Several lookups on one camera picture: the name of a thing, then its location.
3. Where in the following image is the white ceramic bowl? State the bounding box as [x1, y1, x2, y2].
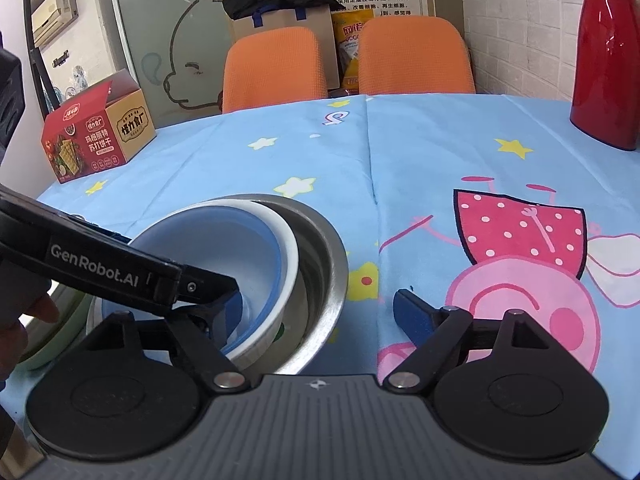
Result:
[86, 198, 302, 369]

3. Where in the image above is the stainless steel bowl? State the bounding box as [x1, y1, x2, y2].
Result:
[238, 194, 348, 378]

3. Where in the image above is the person's left hand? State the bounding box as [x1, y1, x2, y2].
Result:
[0, 294, 60, 389]

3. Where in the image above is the green rimmed white plate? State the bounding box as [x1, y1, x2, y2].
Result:
[17, 282, 93, 370]

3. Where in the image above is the red snack cardboard box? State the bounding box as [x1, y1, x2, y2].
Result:
[41, 70, 156, 183]

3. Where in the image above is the blue cartoon tablecloth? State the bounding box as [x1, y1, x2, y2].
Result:
[0, 91, 640, 478]

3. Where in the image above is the blue plastic bowl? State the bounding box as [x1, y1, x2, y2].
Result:
[102, 205, 286, 356]

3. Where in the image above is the white air conditioner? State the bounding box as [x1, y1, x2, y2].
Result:
[32, 0, 78, 48]

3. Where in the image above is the glass door with cartoon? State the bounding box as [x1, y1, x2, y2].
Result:
[112, 0, 232, 127]

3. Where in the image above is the left orange chair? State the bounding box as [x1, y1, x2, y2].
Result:
[221, 27, 328, 114]

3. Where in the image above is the orange chair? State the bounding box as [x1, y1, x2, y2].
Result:
[359, 15, 475, 96]
[221, 27, 328, 114]

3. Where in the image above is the red thermos jug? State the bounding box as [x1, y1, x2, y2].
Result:
[570, 0, 639, 151]

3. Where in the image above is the right orange chair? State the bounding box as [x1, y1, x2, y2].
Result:
[359, 15, 475, 96]

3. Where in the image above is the black cloth on box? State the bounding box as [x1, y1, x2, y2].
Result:
[222, 0, 345, 20]

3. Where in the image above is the brown cardboard box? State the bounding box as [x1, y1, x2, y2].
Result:
[231, 6, 341, 90]

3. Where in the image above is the yellow snack bag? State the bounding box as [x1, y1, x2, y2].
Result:
[332, 9, 374, 93]

